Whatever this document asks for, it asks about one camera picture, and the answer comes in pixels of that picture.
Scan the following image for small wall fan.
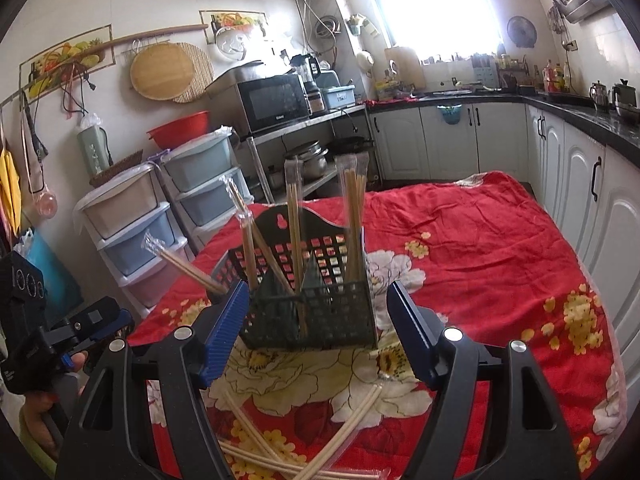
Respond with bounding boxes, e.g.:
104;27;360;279
506;15;538;49

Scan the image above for left plastic drawer tower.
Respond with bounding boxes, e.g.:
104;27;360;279
73;162;192;318

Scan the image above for dark green plastic utensil basket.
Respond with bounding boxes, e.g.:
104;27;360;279
235;205;376;350

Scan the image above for person's left hand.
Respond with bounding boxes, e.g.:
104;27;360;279
19;350;89;461

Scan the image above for fruit picture wall tile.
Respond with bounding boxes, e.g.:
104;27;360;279
18;24;115;103

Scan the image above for red floral tablecloth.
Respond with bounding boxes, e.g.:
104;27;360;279
127;170;626;480

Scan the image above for round wooden cutting board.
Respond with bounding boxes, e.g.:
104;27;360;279
130;44;195;102

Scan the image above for teal hanging bin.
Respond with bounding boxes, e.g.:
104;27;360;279
437;104;462;126

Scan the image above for dark steel kettle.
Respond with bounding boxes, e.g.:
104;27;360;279
612;79;639;117

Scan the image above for black blender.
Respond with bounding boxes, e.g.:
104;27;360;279
290;54;326;116

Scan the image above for round woven mat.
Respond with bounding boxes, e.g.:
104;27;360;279
174;42;215;104

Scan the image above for wrapped chopsticks pair in basket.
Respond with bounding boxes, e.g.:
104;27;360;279
222;177;294;296

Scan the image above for red plastic basin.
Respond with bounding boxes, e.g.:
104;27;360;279
148;110;209;150

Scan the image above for blue storage box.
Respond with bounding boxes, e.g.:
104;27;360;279
321;84;356;112

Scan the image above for white lower kitchen cabinets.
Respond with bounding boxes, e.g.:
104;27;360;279
369;99;639;410

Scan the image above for black microwave oven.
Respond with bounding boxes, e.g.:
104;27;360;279
238;74;309;134

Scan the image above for wrapped chopsticks pair right basket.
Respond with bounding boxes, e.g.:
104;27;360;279
336;152;369;282

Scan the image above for steel pot on shelf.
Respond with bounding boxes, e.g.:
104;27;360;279
284;141;329;181

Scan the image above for right plastic drawer tower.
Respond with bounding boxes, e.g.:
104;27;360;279
160;126;254;252

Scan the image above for wooden rolling pin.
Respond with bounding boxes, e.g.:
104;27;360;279
52;23;208;70

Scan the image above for plastic drawer tower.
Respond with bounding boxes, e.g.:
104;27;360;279
160;126;254;252
73;162;192;318

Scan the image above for blue shopping bag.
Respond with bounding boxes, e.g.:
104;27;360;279
21;229;84;324

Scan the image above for metal shelf rack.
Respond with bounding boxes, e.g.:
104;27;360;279
236;104;382;204

